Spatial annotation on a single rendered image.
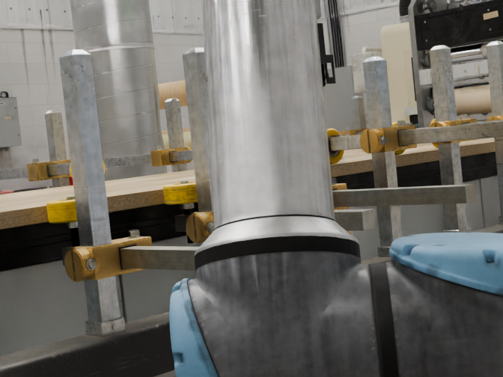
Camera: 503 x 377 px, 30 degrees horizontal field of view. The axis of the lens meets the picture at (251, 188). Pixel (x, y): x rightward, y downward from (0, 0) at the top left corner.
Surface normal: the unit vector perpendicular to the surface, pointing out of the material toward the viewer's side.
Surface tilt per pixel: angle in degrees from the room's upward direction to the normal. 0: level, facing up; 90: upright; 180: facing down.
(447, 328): 72
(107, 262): 90
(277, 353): 78
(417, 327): 65
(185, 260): 90
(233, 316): 57
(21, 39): 90
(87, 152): 90
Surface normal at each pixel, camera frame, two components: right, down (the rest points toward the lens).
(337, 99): -0.62, 0.11
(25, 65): 0.77, -0.04
